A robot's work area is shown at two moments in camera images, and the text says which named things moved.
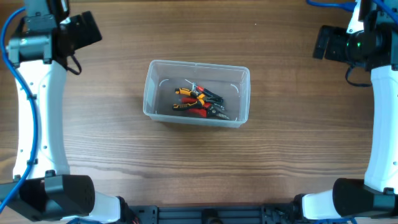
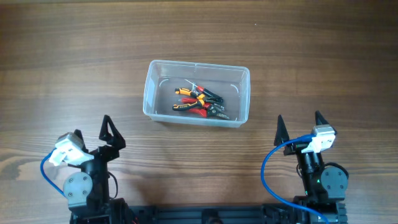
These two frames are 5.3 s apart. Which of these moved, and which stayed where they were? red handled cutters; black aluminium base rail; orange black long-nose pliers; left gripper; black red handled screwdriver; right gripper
Moved: left gripper; right gripper
Stayed: orange black long-nose pliers; black aluminium base rail; black red handled screwdriver; red handled cutters
